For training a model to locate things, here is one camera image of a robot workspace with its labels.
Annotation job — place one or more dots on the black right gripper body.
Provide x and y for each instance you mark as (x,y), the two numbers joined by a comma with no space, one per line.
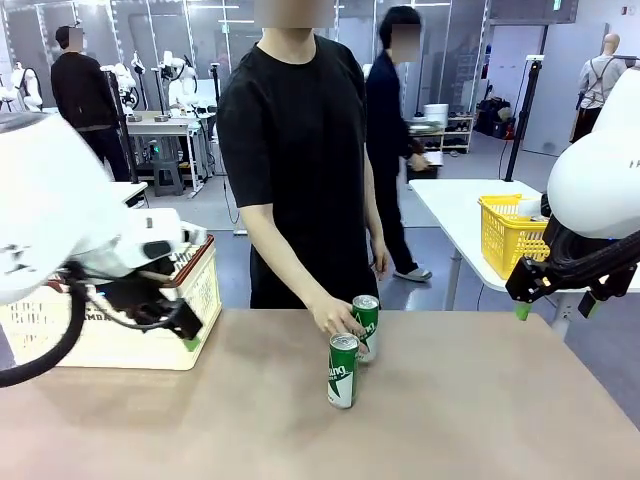
(612,285)

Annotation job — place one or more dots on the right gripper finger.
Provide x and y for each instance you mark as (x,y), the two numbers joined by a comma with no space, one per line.
(591,304)
(527,280)

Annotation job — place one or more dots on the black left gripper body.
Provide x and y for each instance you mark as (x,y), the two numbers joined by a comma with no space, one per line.
(140,300)

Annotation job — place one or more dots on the green soda can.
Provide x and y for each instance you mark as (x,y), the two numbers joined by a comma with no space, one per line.
(370,320)
(342,375)

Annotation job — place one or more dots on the person's right forearm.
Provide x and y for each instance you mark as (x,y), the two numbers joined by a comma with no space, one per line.
(285,275)

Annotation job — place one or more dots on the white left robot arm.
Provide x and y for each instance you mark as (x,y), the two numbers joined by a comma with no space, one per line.
(50,200)

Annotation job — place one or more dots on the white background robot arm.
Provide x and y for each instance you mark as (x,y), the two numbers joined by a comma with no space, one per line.
(125,80)
(27,85)
(177,90)

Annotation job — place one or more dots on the person's left forearm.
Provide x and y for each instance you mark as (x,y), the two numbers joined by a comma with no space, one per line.
(376,230)

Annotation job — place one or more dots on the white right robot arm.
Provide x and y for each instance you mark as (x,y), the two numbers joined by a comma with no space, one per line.
(590,175)

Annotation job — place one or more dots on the yellow plastic basket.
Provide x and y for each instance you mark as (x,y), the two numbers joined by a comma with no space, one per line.
(500,240)

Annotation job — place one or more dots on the cream basket with brown rim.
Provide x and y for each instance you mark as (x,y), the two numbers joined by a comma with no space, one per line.
(125,350)

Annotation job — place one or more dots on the person's left hand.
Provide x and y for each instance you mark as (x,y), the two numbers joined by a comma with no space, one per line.
(380,262)

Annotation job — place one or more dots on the person's right hand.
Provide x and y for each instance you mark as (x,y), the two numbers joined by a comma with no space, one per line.
(337,317)

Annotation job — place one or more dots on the white side table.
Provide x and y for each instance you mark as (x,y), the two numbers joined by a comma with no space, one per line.
(135,192)
(450,210)

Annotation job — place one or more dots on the grey step stool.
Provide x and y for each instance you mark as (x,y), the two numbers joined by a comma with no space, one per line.
(167,177)

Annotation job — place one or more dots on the black tripod pole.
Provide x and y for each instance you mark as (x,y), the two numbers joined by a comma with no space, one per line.
(523,120)

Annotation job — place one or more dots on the pile of black bags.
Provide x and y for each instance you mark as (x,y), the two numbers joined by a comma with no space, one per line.
(492,115)

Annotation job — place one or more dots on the beige lab desk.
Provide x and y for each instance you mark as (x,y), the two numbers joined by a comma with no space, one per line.
(150,131)

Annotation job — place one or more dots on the white shoe rack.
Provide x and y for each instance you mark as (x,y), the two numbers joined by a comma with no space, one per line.
(460,118)

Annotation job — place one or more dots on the black stand pole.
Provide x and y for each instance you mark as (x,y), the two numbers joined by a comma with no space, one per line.
(124,125)
(216,90)

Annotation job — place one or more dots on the mannequin with grey apron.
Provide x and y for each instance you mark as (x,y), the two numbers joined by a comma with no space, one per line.
(592,85)

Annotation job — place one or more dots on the person in black t-shirt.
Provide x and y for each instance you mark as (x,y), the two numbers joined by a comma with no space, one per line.
(300,150)

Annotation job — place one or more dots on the person in dark navy clothes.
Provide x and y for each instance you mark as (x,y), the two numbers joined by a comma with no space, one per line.
(385,125)

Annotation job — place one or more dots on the background person in black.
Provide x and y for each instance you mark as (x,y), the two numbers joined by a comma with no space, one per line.
(80,90)

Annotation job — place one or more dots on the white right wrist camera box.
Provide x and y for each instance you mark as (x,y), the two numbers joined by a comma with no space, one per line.
(530,207)

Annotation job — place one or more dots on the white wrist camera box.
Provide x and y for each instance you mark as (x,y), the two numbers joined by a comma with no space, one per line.
(192,236)
(530,207)

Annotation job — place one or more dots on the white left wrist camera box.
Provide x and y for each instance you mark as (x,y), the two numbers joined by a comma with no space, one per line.
(192,236)

